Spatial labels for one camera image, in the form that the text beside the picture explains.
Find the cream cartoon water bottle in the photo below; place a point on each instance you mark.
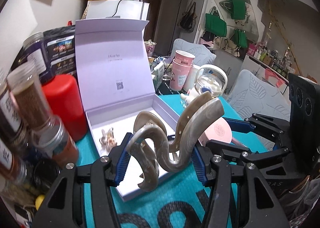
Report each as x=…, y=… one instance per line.
x=212, y=85

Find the row of cosmetic bottles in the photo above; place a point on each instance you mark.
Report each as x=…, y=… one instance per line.
x=270, y=58

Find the yellow lemon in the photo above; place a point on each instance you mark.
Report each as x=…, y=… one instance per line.
x=40, y=202

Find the small clear hair clip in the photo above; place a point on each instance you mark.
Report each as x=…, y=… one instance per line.
x=108, y=139

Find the teal bubble mailer mat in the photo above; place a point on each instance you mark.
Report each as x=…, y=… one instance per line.
x=175, y=208

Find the wavy marbled hair claw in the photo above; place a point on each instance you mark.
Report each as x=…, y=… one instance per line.
x=155, y=143

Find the pink gradient pen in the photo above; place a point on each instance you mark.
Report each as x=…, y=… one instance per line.
x=237, y=141

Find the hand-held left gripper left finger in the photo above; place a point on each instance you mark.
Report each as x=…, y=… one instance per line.
x=122, y=165

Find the pink round compact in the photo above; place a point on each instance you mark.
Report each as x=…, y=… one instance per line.
x=217, y=130

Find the white label orange jar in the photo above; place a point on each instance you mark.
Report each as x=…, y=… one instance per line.
x=10, y=165

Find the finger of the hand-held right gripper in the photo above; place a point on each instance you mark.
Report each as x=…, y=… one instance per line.
x=225, y=149
x=240, y=126

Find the light blue leaf-pattern chair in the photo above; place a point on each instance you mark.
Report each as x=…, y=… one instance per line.
x=200, y=50

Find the brown door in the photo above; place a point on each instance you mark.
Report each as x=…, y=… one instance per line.
x=160, y=23

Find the dark jar green label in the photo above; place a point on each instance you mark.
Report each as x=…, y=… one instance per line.
x=46, y=174

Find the black hanging bag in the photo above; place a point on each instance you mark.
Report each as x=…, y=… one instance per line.
x=187, y=19

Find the brown spice jar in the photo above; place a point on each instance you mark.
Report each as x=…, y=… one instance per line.
x=31, y=98

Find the white label dark jar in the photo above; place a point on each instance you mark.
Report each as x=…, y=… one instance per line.
x=10, y=110

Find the green tote bag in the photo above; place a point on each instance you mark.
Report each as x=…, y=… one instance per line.
x=216, y=24
x=239, y=39
x=238, y=7

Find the dark printed snack box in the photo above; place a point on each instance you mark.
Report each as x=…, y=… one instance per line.
x=60, y=53

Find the dark purple jar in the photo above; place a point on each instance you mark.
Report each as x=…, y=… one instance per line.
x=35, y=53

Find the grey leaf pattern cushion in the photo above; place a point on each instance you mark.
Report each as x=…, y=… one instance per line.
x=257, y=95

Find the white refrigerator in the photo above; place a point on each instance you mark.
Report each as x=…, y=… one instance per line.
x=125, y=9

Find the red canister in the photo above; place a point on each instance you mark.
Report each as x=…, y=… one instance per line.
x=65, y=103

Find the green white carton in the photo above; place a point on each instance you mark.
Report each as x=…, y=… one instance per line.
x=158, y=75

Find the panda print cup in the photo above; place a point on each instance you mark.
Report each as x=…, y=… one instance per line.
x=150, y=48

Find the white hinged gift box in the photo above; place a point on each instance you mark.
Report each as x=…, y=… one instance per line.
x=112, y=68

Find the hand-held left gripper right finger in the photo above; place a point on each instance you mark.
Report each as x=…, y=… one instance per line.
x=200, y=168

